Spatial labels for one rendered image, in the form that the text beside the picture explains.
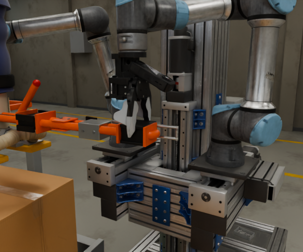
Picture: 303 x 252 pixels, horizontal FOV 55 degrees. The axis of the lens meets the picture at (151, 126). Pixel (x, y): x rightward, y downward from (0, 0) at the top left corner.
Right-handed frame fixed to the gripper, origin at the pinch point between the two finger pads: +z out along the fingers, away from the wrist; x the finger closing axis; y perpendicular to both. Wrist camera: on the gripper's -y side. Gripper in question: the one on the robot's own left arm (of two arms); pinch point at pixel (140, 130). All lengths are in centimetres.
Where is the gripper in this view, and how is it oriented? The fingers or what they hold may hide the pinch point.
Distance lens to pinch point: 76.7
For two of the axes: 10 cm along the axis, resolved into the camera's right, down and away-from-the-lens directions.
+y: -9.1, -0.9, 4.1
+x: -4.2, 2.1, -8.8
